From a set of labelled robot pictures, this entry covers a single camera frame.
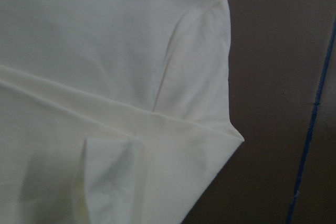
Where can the cream long sleeve cat shirt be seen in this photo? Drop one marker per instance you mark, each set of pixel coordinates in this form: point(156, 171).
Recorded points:
point(112, 111)

